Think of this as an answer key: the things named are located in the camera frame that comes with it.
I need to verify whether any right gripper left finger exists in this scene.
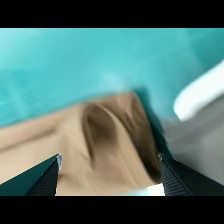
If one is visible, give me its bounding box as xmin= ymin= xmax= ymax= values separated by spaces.
xmin=0 ymin=153 xmax=63 ymax=197

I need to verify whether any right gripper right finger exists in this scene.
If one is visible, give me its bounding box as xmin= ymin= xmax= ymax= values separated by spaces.
xmin=157 ymin=152 xmax=224 ymax=197

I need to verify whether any tan garment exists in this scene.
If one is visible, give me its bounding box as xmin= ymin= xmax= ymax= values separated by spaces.
xmin=0 ymin=92 xmax=166 ymax=197

